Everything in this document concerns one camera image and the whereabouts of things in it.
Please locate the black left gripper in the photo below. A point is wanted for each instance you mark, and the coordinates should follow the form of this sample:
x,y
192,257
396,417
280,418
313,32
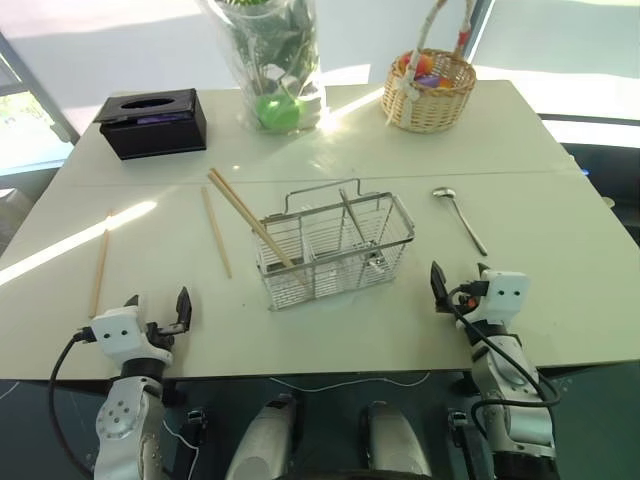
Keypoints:
x,y
161,339

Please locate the white rounded robot leg shell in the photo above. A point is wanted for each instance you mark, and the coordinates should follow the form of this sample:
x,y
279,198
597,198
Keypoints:
x,y
395,440
262,440

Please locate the wooden chopstick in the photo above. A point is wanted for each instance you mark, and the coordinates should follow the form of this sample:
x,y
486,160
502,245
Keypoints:
x,y
237,197
100,265
235,204
216,232

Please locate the silver metal spoon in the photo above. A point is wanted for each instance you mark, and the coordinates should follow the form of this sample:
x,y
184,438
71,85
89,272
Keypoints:
x,y
465,222

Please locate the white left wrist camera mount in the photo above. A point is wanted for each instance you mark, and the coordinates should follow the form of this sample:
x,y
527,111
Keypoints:
x,y
117,337

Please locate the black tissue box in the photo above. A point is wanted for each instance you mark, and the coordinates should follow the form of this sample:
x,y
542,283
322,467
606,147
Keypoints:
x,y
155,125

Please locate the plastic wrapped plant bouquet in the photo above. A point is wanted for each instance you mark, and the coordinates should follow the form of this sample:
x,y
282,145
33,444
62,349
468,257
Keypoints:
x,y
275,55

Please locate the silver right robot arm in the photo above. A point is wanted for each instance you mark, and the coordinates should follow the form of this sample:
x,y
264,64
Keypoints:
x,y
505,395

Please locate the green round ball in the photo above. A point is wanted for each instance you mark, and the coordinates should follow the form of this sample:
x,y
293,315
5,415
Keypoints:
x,y
277,112

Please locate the orange red toy fruit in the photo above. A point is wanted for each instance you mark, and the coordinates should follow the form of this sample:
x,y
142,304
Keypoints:
x,y
422,64

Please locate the silver metal cutlery piece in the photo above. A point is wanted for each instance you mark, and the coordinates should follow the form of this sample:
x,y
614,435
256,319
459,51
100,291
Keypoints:
x,y
352,220

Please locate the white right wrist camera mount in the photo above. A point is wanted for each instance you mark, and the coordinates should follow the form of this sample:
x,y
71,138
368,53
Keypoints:
x,y
505,295

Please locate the grey window frame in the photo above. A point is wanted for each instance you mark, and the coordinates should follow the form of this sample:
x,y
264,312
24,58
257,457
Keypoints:
x,y
35,85

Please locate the black bracket under table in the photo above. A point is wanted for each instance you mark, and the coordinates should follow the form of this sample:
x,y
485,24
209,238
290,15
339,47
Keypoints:
x,y
196,427
457,427

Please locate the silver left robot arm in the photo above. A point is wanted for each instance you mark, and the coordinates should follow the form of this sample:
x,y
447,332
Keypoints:
x,y
125,425

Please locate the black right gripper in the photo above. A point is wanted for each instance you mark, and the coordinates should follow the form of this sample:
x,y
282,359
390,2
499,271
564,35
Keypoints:
x,y
470,302

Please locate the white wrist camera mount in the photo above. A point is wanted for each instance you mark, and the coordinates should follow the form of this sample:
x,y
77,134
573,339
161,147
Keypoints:
x,y
505,295
117,337

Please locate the purple toy fruit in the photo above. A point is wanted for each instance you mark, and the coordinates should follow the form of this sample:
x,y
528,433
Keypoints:
x,y
431,80

